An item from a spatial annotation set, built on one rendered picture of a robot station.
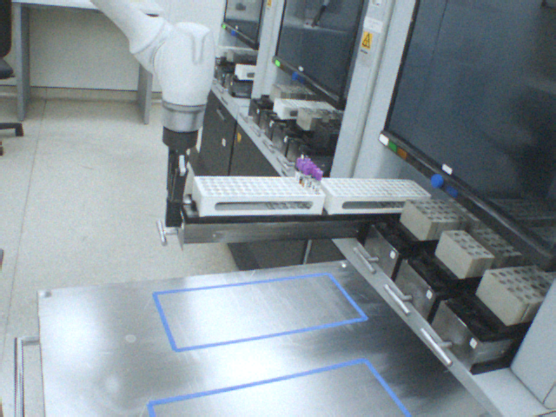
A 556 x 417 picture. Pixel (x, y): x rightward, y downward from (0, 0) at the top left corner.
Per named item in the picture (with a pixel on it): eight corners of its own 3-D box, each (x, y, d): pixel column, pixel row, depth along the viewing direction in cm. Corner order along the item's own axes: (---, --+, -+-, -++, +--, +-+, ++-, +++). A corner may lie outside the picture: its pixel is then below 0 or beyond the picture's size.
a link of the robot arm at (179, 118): (201, 95, 108) (197, 121, 111) (159, 92, 105) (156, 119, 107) (210, 108, 101) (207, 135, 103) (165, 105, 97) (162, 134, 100)
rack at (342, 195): (406, 199, 143) (412, 179, 140) (426, 216, 135) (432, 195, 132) (312, 199, 132) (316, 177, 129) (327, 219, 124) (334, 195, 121)
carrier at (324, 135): (332, 151, 162) (336, 134, 160) (327, 151, 161) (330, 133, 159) (318, 138, 172) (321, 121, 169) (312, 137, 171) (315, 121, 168)
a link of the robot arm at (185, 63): (217, 108, 101) (196, 89, 111) (228, 30, 94) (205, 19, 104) (165, 107, 96) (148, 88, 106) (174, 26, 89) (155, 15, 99)
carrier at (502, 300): (518, 328, 92) (530, 303, 89) (510, 329, 91) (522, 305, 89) (481, 293, 102) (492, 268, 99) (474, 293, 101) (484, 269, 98)
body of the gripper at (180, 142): (202, 134, 103) (197, 175, 107) (195, 120, 110) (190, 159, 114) (166, 132, 100) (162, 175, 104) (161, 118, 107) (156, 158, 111)
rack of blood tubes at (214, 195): (305, 199, 131) (310, 177, 128) (321, 219, 123) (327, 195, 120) (190, 200, 120) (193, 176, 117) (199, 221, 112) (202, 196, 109)
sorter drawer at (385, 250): (544, 237, 153) (555, 213, 149) (577, 261, 142) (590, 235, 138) (347, 248, 126) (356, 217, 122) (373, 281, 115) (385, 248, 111)
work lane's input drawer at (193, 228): (406, 216, 149) (414, 189, 145) (432, 241, 137) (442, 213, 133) (154, 221, 122) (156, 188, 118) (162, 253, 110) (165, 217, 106)
